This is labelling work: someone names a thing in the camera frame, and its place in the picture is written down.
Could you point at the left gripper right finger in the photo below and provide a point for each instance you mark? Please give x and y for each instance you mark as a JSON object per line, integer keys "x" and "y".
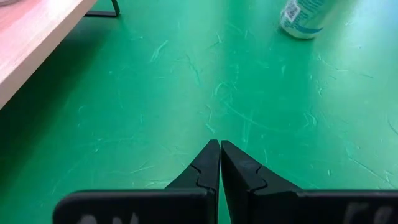
{"x": 239, "y": 177}

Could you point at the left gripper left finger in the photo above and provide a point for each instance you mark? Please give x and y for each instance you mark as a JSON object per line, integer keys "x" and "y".
{"x": 203, "y": 174}

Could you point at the green table mat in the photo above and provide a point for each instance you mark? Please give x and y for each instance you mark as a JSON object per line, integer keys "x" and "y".
{"x": 186, "y": 93}

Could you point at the wooden tray board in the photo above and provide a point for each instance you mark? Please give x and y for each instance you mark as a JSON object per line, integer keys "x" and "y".
{"x": 31, "y": 37}

